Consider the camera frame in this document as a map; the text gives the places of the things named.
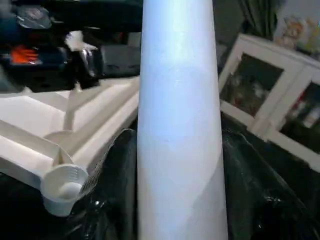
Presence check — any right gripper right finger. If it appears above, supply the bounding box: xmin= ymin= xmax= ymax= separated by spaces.
xmin=220 ymin=129 xmax=320 ymax=240

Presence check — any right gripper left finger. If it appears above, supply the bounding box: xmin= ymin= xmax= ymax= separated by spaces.
xmin=64 ymin=128 xmax=139 ymax=240

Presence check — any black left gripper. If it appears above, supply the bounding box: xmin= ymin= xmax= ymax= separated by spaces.
xmin=0 ymin=5 xmax=106 ymax=92

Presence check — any white plastic table top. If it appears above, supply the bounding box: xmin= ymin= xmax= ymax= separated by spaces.
xmin=0 ymin=75 xmax=142 ymax=218

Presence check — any white plastic table leg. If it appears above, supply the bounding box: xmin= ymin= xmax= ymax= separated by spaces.
xmin=135 ymin=0 xmax=230 ymax=240

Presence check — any black mat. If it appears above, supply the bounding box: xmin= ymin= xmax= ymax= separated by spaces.
xmin=0 ymin=112 xmax=320 ymax=240

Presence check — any white glass door cabinet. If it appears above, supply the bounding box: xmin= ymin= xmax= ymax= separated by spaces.
xmin=218 ymin=33 xmax=320 ymax=174

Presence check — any grey window curtain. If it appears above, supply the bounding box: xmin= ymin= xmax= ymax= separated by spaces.
xmin=238 ymin=0 xmax=281 ymax=40

